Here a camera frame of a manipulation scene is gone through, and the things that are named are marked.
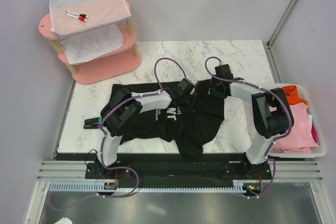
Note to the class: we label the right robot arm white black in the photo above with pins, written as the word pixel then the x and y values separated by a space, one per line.
pixel 271 113

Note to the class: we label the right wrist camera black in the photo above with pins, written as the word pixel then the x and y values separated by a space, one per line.
pixel 224 72

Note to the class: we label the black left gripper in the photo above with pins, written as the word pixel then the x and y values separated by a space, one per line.
pixel 193 97

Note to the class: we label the white plastic laundry basket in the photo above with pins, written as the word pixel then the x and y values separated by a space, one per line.
pixel 319 151

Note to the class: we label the orange t-shirt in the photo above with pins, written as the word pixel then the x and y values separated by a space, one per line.
pixel 292 95

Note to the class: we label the magenta garment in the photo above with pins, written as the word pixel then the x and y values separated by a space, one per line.
pixel 315 135

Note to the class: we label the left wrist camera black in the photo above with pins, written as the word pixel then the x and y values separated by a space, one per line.
pixel 187 86

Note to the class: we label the purple cap marker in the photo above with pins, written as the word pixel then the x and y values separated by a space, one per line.
pixel 91 126

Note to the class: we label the aluminium rail frame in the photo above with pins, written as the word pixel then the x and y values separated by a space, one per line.
pixel 285 171

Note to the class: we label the white mesh zipper pouch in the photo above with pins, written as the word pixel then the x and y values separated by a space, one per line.
pixel 101 13

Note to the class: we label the black cap whiteboard marker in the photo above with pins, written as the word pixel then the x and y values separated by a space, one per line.
pixel 78 14

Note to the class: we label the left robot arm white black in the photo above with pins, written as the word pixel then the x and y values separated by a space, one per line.
pixel 125 106

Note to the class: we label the green cap marker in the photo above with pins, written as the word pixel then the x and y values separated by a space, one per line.
pixel 93 120

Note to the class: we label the pink t-shirt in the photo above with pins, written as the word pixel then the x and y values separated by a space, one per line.
pixel 300 139

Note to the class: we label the black printed t-shirt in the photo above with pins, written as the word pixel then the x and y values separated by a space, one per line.
pixel 189 128

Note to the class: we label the white slotted cable duct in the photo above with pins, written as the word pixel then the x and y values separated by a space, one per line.
pixel 103 187

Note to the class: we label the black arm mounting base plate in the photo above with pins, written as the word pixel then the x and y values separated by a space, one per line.
pixel 170 170

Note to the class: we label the red cap whiteboard marker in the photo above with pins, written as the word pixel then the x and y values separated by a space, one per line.
pixel 83 19

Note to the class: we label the pink three-tier wooden shelf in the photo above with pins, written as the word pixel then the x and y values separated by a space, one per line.
pixel 117 62

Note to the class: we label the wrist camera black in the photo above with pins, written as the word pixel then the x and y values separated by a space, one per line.
pixel 224 72
pixel 187 86

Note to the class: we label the printed paper sheets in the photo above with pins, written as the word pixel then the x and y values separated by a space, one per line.
pixel 89 46

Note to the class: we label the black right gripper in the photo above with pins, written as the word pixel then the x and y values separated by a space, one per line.
pixel 212 90

